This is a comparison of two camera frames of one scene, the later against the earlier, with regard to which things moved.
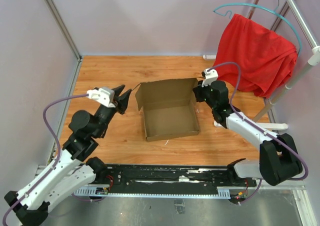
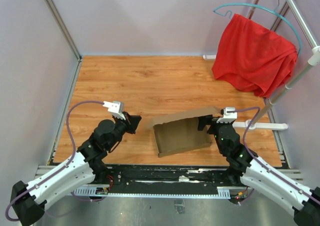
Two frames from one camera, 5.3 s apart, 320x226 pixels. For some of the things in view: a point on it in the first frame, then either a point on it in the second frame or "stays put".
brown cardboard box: x=169 y=108 -> x=179 y=132
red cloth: x=267 y=59 stays put
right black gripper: x=198 y=90 -> x=208 y=120
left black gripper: x=121 y=106 -> x=131 y=122
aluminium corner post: x=62 y=27 stays put
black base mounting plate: x=202 y=176 stays put
